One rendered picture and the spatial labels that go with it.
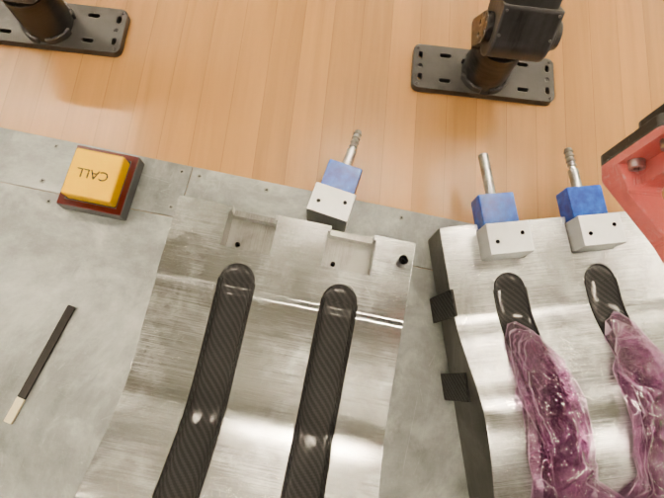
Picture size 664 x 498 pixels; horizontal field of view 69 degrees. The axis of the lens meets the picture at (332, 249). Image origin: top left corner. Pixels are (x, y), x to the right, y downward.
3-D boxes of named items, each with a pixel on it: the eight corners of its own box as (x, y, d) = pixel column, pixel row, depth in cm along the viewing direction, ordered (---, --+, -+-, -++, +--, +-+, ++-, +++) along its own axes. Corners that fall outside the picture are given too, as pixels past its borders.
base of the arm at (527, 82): (582, 72, 60) (580, 25, 62) (423, 53, 59) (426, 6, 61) (550, 106, 68) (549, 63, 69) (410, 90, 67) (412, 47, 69)
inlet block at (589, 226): (538, 159, 62) (558, 139, 57) (574, 156, 62) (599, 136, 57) (560, 257, 59) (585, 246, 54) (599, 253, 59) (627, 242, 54)
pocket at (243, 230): (235, 215, 55) (230, 205, 52) (281, 224, 55) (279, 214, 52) (225, 253, 54) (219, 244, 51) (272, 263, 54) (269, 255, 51)
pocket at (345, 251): (327, 234, 55) (329, 224, 52) (373, 243, 55) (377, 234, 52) (319, 272, 54) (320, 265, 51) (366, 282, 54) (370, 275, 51)
